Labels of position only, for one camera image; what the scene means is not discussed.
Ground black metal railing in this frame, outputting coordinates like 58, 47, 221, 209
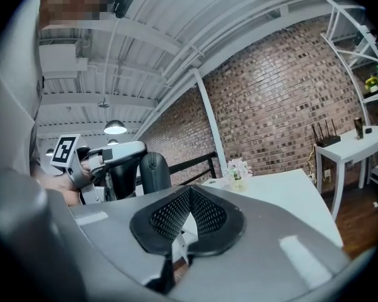
135, 151, 224, 188

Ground white ceiling air duct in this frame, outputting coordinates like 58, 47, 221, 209
38, 38, 89, 81

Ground yellow flowers in white pot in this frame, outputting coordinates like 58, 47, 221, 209
364, 75, 378, 94

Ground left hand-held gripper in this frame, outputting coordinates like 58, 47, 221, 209
49, 133, 147, 206

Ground person's left forearm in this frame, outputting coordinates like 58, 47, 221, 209
33, 168, 82, 208

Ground white side table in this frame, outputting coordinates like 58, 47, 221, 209
314, 125, 378, 221

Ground dark drink can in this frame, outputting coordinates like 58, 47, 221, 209
353, 116, 366, 140

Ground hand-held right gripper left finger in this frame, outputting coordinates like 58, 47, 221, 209
69, 184, 193, 294

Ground white pillar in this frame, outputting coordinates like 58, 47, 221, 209
191, 67, 229, 179

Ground yellow cable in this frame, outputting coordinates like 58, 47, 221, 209
306, 142, 318, 177

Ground white metal shelf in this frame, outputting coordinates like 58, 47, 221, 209
319, 0, 378, 128

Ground black router with antennas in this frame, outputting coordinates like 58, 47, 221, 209
311, 119, 341, 148

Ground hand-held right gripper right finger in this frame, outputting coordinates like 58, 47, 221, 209
169, 184, 360, 302

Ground person's head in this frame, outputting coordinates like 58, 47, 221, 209
39, 0, 116, 31

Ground large grey pendant lamp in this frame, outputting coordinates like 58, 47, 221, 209
103, 120, 127, 135

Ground black head camera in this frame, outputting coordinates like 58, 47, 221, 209
112, 0, 138, 19

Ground pink flowers in white pot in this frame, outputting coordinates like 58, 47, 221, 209
224, 157, 254, 193

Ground person's left hand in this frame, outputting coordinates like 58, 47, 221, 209
81, 158, 98, 184

